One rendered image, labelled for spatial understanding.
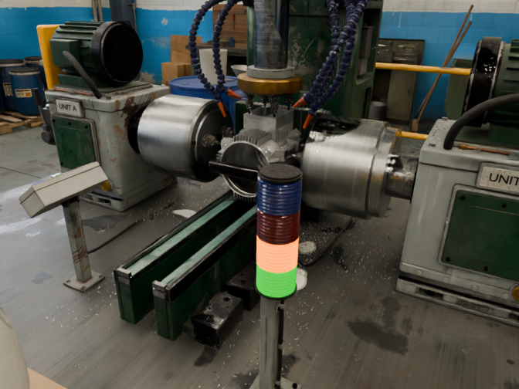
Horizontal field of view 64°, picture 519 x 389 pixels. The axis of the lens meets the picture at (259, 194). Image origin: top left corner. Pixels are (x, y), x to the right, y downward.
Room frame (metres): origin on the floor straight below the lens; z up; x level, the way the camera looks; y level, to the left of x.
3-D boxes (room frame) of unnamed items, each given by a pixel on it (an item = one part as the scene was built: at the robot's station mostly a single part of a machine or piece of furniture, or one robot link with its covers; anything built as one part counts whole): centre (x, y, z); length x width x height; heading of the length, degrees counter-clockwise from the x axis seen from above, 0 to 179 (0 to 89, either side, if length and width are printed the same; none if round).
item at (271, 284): (0.52, -0.03, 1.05); 0.06 x 0.06 x 0.04
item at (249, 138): (1.14, -0.01, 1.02); 0.20 x 0.19 x 0.19; 153
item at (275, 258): (0.52, -0.03, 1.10); 0.06 x 0.06 x 0.04
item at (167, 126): (1.28, 0.27, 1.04); 0.37 x 0.25 x 0.25; 63
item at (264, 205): (0.52, -0.03, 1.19); 0.06 x 0.06 x 0.04
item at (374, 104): (5.46, -1.49, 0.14); 0.30 x 0.30 x 0.27
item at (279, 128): (1.17, -0.02, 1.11); 0.12 x 0.11 x 0.07; 153
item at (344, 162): (1.01, -0.26, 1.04); 0.41 x 0.25 x 0.25; 63
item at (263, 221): (0.52, -0.03, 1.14); 0.06 x 0.06 x 0.04
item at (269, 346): (0.52, -0.03, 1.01); 0.08 x 0.08 x 0.42; 63
